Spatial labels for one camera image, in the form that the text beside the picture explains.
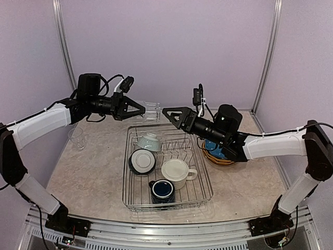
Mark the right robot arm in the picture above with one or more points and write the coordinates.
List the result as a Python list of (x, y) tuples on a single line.
[(310, 141)]

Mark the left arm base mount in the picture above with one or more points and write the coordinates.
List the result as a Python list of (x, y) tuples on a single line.
[(69, 225)]

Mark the left corner aluminium post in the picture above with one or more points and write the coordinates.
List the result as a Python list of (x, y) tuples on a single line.
[(60, 26)]

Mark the dark blue mug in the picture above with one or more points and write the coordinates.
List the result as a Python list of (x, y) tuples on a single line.
[(162, 191)]

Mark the clear glass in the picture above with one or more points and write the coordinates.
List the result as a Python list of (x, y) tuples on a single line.
[(77, 137), (152, 112)]

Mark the blue polka dot plate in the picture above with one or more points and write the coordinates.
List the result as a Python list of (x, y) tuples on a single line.
[(214, 150)]

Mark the dark blue white bowl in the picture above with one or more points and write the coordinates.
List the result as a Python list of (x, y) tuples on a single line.
[(142, 162)]

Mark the right corner aluminium post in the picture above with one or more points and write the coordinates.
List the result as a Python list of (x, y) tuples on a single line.
[(268, 56)]

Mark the back wall aluminium rail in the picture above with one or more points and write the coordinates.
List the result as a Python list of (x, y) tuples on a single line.
[(222, 109)]

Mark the white ceramic mug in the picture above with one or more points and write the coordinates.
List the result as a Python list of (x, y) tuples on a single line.
[(178, 172)]

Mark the metal wire dish rack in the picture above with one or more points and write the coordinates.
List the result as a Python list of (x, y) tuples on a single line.
[(174, 144)]

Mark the yellow polka dot plate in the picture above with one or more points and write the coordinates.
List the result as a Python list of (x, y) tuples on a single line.
[(220, 162), (205, 151)]

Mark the aluminium front frame rail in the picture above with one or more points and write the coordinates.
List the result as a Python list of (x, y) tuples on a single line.
[(107, 234)]

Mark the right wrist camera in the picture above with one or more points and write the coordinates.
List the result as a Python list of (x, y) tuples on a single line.
[(199, 101)]

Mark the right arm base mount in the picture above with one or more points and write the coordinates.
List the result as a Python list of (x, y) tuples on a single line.
[(269, 224)]

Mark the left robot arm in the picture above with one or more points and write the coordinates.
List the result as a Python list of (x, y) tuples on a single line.
[(18, 137)]

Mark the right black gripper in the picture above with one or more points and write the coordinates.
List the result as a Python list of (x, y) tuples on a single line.
[(188, 117)]

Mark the bird pattern ceramic plate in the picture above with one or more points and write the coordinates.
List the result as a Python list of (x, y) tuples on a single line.
[(220, 166)]

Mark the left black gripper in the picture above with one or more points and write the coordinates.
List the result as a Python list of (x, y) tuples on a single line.
[(119, 106)]

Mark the corner aluminium post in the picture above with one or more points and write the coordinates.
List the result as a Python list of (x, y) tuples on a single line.
[(268, 56), (60, 26)]

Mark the light striped rice bowl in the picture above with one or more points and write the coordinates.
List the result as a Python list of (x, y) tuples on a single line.
[(149, 141)]

